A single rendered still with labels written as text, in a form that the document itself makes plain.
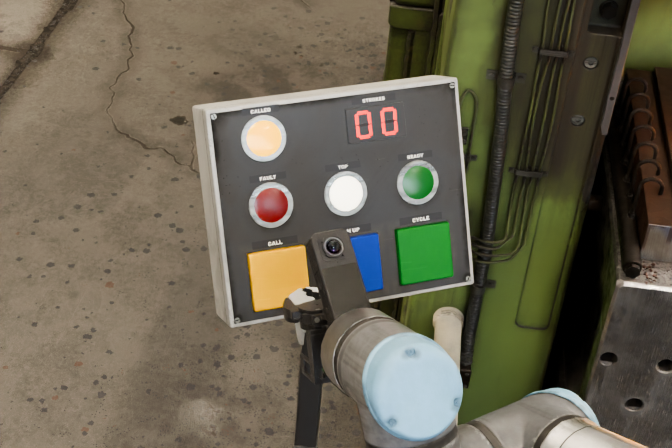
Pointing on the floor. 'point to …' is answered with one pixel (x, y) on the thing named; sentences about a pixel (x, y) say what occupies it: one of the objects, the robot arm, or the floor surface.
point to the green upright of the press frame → (464, 39)
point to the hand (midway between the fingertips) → (302, 290)
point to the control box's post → (308, 407)
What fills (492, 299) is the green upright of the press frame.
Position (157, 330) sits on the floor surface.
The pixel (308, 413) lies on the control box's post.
